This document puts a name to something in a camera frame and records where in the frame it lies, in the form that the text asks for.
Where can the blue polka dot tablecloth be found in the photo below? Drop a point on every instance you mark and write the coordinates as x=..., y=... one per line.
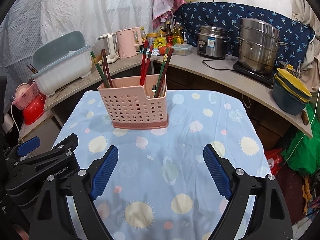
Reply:
x=160, y=187

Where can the green plastic bag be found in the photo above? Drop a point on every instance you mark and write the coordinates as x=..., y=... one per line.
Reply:
x=303, y=153

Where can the black induction cooktop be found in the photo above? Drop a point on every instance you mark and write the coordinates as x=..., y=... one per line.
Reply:
x=264, y=79

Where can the white plastic sheet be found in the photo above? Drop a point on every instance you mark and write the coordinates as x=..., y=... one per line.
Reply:
x=26, y=25

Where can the pink electric kettle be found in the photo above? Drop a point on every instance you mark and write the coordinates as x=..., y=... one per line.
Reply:
x=127, y=41

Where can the person's left hand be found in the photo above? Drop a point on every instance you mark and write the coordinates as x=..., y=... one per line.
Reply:
x=22, y=233

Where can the silver rice cooker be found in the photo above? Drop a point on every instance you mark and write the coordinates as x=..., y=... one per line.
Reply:
x=212, y=41

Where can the dark soy sauce bottle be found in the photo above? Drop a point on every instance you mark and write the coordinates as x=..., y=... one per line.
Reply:
x=168, y=33

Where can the pink small basket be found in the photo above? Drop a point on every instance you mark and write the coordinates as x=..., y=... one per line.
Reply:
x=25, y=94

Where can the clear food container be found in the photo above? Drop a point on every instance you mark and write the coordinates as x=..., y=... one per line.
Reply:
x=182, y=49

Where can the red tomato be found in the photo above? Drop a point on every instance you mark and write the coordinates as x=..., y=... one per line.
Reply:
x=162, y=50

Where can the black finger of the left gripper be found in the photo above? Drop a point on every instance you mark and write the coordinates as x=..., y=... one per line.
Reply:
x=70, y=142

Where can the stack of yellow green bowls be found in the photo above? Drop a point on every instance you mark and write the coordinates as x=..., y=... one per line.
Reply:
x=290, y=94

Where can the blue wet wipes pack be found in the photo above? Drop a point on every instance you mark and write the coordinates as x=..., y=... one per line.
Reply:
x=155, y=52

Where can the navy floral cloth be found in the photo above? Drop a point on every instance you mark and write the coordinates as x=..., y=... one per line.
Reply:
x=296, y=35

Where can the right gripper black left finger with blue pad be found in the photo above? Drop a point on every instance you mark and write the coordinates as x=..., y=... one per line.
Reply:
x=52, y=218

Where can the white glass electric kettle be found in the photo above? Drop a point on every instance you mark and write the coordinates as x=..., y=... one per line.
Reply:
x=109, y=42

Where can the white dish drainer teal lid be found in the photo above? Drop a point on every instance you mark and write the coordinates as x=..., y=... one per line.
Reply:
x=61, y=61

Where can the green chopstick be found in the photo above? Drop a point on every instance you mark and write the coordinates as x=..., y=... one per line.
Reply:
x=161, y=71
x=102, y=75

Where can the red printed bag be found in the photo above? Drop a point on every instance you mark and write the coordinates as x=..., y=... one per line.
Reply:
x=275, y=160

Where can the curved countertop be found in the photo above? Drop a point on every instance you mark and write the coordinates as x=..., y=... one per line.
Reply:
x=222, y=73

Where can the green chopstick in holder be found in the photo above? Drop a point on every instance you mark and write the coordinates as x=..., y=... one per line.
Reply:
x=161, y=71

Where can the pink perforated utensil holder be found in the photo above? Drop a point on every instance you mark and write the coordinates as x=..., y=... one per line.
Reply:
x=132, y=106

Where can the yellow seasoning bag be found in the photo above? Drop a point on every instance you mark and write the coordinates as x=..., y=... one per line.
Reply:
x=160, y=42

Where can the red plastic basin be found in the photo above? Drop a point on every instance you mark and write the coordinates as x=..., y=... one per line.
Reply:
x=34, y=110

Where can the brown chopstick in holder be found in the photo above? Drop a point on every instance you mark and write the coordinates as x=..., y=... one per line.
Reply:
x=105, y=65
x=109, y=76

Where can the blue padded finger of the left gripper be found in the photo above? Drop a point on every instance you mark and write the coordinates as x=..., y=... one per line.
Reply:
x=28, y=146

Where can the dark red chopstick in holder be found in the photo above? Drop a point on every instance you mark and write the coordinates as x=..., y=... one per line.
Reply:
x=165, y=70

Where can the stainless steel steamer pot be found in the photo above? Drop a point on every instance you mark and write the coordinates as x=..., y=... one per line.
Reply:
x=258, y=45

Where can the yellow oil bottle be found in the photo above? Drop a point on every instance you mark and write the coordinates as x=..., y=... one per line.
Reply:
x=177, y=35

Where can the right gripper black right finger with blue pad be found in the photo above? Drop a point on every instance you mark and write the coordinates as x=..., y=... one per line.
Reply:
x=270, y=218

